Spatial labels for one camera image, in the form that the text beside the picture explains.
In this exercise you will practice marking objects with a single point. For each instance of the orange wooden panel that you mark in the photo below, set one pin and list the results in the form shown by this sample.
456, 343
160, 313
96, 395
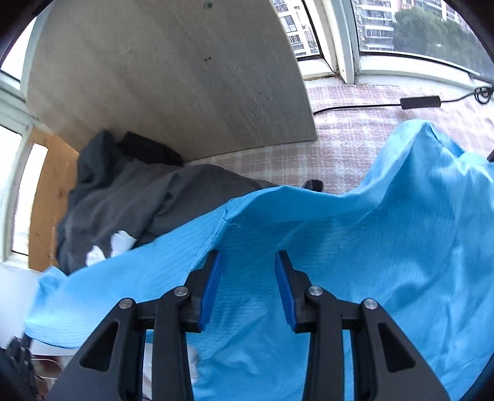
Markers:
46, 200

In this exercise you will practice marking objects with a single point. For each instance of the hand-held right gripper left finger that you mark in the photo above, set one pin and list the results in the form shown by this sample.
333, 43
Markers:
210, 293

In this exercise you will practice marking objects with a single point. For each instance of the dark brown garment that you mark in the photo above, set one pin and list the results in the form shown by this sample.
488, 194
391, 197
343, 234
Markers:
150, 148

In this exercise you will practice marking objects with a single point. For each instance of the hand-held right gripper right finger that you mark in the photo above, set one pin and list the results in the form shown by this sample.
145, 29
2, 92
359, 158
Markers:
286, 293

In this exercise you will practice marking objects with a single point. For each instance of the apartment building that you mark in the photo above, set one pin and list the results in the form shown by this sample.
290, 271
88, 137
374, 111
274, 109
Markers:
378, 27

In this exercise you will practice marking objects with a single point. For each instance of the pink checked blanket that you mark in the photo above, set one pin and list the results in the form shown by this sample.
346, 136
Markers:
347, 131

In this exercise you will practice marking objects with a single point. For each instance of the white window frame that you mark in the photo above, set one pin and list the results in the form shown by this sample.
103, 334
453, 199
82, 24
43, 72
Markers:
17, 162
345, 58

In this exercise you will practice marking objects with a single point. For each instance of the blue striped coverall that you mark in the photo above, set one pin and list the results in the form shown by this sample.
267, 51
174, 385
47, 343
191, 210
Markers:
347, 239

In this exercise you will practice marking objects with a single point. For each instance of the dark grey printed garment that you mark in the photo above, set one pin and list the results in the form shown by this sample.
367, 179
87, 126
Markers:
115, 200

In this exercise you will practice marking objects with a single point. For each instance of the pale wooden board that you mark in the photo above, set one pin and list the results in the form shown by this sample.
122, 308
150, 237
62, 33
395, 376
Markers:
173, 77

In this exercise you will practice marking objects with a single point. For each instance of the green tree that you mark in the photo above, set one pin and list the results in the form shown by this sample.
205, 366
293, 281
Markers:
432, 34

